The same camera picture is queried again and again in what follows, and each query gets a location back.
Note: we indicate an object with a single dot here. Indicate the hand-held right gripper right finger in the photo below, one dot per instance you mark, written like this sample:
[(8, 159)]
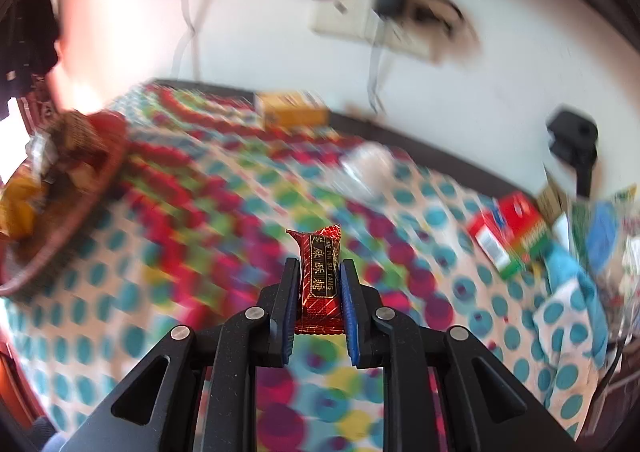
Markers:
[(352, 324)]

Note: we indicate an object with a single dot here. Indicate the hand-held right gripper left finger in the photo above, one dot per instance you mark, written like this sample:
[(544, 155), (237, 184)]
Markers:
[(287, 314)]

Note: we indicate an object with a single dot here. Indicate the red candy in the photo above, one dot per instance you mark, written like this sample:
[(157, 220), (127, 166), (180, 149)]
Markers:
[(320, 282)]

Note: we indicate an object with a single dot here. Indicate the red basket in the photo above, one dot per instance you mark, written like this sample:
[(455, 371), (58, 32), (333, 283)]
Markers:
[(107, 155)]

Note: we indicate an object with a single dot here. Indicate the polka dot cloth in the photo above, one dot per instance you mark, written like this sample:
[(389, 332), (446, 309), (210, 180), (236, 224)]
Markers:
[(200, 242)]

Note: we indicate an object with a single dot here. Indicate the clear bubble wrap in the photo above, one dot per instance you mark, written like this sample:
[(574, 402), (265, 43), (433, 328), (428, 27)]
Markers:
[(367, 167)]

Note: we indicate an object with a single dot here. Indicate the red green medicine box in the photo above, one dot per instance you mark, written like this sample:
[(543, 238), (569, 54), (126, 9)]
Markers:
[(505, 227)]

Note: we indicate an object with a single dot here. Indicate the yellow brown box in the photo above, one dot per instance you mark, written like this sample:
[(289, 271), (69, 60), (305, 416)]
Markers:
[(295, 110)]

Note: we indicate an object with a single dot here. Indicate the blue cloth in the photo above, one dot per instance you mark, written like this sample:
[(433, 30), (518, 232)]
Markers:
[(570, 277)]

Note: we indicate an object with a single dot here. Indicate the white card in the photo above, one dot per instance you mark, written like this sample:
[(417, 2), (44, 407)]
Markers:
[(561, 232)]

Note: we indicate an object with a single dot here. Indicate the small cardboard box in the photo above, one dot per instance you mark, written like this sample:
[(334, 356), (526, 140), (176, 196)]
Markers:
[(550, 202)]

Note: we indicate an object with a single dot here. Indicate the clear plastic bag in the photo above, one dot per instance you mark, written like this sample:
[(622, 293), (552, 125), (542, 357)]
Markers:
[(605, 237)]

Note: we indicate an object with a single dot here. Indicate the black clamp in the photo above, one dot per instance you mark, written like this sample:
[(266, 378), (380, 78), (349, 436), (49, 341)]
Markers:
[(575, 137)]

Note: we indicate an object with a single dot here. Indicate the black plug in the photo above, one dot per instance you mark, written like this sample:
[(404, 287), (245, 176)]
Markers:
[(435, 12)]

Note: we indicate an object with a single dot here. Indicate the white wall socket panel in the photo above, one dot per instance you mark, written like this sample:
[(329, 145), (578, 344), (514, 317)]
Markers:
[(345, 17)]

